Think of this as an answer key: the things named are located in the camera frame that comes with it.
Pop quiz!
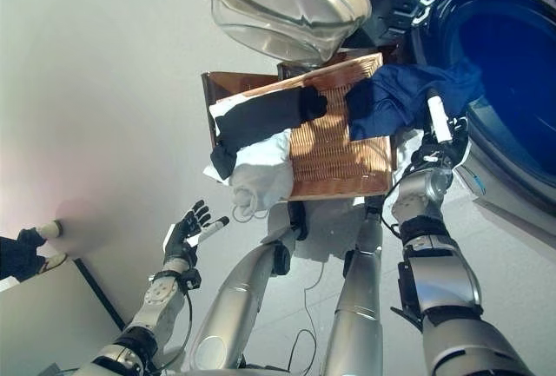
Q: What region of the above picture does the robot left hand black glove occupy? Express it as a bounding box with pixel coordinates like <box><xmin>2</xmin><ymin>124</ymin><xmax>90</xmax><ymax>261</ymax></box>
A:
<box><xmin>162</xmin><ymin>200</ymin><xmax>231</xmax><ymax>270</ymax></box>

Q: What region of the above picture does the robot right hand black glove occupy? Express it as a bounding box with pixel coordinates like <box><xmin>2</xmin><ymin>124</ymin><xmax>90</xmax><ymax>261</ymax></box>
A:
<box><xmin>406</xmin><ymin>89</ymin><xmax>471</xmax><ymax>174</ymax></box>

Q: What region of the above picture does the navy blue garment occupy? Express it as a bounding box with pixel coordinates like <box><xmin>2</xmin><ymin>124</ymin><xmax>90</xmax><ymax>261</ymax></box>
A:
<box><xmin>344</xmin><ymin>57</ymin><xmax>486</xmax><ymax>143</ymax></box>

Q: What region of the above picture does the long black garment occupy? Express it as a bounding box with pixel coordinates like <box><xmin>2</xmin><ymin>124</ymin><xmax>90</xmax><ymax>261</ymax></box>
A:
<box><xmin>209</xmin><ymin>85</ymin><xmax>329</xmax><ymax>181</ymax></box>

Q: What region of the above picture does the grey front-load washing machine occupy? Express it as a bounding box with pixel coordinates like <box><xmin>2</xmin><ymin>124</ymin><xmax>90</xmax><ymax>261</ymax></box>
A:
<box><xmin>364</xmin><ymin>0</ymin><xmax>556</xmax><ymax>247</ymax></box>

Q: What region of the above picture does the round glass washing machine door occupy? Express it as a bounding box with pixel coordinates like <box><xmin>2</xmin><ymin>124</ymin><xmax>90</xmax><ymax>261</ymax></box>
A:
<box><xmin>173</xmin><ymin>0</ymin><xmax>384</xmax><ymax>67</ymax></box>

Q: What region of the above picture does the silver robot left leg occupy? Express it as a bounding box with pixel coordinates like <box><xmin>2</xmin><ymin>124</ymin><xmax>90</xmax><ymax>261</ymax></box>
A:
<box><xmin>188</xmin><ymin>201</ymin><xmax>310</xmax><ymax>371</ymax></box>

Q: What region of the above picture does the silver robot leg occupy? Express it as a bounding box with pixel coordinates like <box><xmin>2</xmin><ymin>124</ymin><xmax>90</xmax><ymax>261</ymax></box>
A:
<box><xmin>188</xmin><ymin>201</ymin><xmax>310</xmax><ymax>371</ymax></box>
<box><xmin>322</xmin><ymin>200</ymin><xmax>386</xmax><ymax>376</ymax></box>

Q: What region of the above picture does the light grey white hoodie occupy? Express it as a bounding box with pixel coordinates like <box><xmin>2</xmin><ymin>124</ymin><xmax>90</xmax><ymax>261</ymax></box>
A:
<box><xmin>202</xmin><ymin>103</ymin><xmax>295</xmax><ymax>214</ymax></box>

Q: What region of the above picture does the rectangular wicker laundry tray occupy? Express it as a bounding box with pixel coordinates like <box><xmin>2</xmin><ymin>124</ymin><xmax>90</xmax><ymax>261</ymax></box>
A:
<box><xmin>212</xmin><ymin>51</ymin><xmax>394</xmax><ymax>201</ymax></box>

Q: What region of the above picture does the white shoe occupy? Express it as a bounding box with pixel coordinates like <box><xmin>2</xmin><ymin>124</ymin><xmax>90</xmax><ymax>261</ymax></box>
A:
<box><xmin>36</xmin><ymin>219</ymin><xmax>64</xmax><ymax>241</ymax></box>
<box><xmin>40</xmin><ymin>254</ymin><xmax>69</xmax><ymax>274</ymax></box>

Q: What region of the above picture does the dark brown wooden stand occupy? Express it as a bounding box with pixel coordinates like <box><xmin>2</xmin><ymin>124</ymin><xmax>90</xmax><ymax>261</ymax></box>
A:
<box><xmin>200</xmin><ymin>43</ymin><xmax>399</xmax><ymax>174</ymax></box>

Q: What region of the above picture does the silver robot right leg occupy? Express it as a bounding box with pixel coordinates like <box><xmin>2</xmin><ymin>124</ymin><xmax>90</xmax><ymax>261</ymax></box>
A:
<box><xmin>322</xmin><ymin>200</ymin><xmax>386</xmax><ymax>376</ymax></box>

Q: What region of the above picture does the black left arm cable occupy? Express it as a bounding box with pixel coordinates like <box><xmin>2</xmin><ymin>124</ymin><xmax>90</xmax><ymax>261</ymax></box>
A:
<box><xmin>164</xmin><ymin>287</ymin><xmax>195</xmax><ymax>364</ymax></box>

